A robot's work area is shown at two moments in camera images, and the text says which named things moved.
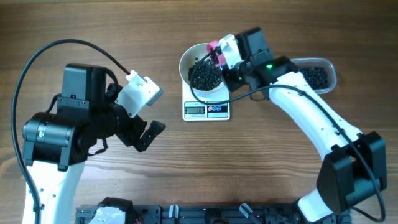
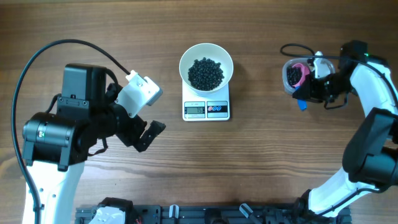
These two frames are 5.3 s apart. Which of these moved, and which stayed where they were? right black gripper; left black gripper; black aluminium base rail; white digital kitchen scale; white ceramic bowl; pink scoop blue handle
Moved: right black gripper; pink scoop blue handle
Stayed: white digital kitchen scale; left black gripper; white ceramic bowl; black aluminium base rail
